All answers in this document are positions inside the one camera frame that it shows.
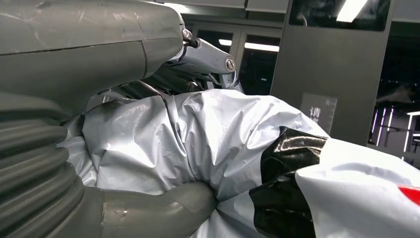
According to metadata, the white poly mailer parcel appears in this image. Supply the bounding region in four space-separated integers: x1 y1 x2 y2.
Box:
57 88 420 238

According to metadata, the black inbound scanner machine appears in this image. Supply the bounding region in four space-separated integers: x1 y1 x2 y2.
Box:
269 0 396 147

